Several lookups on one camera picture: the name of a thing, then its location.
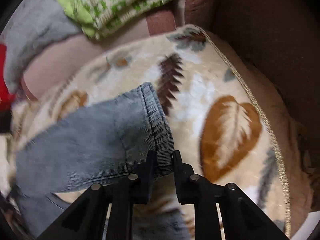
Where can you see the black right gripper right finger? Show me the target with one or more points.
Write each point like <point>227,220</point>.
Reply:
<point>221,212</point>

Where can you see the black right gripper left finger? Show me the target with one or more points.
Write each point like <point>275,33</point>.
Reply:
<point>105,212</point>

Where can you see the grey denim pants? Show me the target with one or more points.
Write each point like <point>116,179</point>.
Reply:
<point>98,144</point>

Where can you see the beige leaf print blanket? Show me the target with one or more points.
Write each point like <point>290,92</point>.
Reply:
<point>214,119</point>

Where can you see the black garment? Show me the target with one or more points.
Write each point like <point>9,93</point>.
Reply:
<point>5,121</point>

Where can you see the brown cardboard box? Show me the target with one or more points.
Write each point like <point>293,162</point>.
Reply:
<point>281,39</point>

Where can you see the grey quilted pillow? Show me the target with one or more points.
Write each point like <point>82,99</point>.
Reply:
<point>34,25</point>

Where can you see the pink brown bolster cushion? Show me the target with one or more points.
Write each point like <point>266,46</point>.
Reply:
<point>57,62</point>

